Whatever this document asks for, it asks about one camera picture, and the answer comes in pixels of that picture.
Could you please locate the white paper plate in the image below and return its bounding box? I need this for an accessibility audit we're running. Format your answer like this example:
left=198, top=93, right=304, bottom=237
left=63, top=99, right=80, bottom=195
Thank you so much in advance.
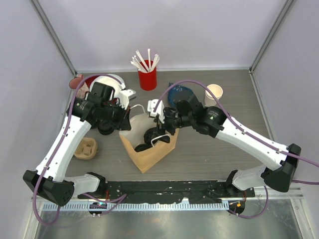
left=89, top=74, right=126, bottom=96

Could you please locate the pink floral pitcher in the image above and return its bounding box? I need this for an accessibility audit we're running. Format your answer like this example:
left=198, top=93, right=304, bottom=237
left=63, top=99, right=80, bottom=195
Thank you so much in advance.
left=69, top=74, right=89, bottom=99

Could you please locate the brown paper bag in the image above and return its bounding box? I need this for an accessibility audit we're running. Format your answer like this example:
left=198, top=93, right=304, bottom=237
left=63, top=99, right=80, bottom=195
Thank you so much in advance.
left=119, top=112, right=178, bottom=173

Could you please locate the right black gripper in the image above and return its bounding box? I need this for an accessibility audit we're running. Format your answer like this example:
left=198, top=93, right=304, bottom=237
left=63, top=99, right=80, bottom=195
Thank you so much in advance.
left=152, top=108, right=194, bottom=143

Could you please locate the black lid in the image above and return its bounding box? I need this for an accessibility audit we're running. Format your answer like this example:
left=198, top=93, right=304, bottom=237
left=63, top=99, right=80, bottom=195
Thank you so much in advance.
left=144, top=127, right=159, bottom=144
left=135, top=143, right=151, bottom=152

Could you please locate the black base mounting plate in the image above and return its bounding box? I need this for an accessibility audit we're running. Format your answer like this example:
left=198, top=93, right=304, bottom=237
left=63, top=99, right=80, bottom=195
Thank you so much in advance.
left=90, top=180, right=255, bottom=204

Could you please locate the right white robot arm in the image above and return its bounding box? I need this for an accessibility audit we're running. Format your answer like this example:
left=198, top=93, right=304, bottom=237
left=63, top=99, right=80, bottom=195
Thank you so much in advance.
left=148, top=94, right=301, bottom=197

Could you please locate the stack of paper cups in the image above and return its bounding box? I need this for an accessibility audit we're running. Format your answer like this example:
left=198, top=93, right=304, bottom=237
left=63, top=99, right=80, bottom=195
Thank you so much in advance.
left=204, top=84, right=223, bottom=107

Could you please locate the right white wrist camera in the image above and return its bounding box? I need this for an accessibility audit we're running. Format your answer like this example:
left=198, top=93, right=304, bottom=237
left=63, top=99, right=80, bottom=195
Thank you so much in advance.
left=147, top=99, right=164, bottom=123

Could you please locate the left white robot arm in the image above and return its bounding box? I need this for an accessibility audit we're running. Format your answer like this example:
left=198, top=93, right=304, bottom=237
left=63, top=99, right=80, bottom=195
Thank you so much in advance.
left=23, top=82, right=136, bottom=207

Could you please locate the stack of black lids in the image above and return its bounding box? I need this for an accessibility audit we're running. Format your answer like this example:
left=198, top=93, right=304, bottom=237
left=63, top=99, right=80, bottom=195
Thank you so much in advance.
left=98, top=120, right=114, bottom=135

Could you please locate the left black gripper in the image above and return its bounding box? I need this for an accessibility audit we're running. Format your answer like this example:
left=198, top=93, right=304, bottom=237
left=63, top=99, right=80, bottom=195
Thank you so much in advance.
left=101, top=101, right=132, bottom=130

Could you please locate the bundle of wrapped straws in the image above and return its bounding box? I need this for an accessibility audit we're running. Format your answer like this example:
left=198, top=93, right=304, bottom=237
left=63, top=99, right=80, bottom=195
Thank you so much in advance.
left=130, top=49, right=160, bottom=74

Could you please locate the blue leaf-shaped dish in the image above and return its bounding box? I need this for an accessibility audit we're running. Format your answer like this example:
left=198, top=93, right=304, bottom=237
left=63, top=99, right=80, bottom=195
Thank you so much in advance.
left=167, top=84, right=194, bottom=108

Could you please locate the red cylindrical straw holder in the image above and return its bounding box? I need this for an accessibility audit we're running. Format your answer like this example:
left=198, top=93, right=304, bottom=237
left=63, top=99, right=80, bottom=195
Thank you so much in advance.
left=138, top=68, right=157, bottom=91

